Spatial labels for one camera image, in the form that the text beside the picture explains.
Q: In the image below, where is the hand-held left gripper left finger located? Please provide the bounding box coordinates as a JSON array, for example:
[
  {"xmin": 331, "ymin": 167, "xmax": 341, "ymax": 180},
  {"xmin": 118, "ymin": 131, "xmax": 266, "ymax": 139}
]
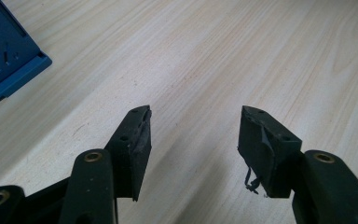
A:
[{"xmin": 104, "ymin": 105, "xmax": 153, "ymax": 203}]

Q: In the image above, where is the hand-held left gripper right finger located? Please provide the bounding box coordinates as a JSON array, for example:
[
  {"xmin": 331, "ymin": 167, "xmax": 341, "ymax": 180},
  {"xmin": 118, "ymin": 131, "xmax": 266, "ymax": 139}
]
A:
[{"xmin": 237, "ymin": 105, "xmax": 303, "ymax": 199}]

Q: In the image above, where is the blue plastic file rack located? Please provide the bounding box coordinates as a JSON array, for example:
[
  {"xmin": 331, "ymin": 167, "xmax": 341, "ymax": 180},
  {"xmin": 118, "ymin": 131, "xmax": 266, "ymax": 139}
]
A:
[{"xmin": 0, "ymin": 0, "xmax": 53, "ymax": 118}]

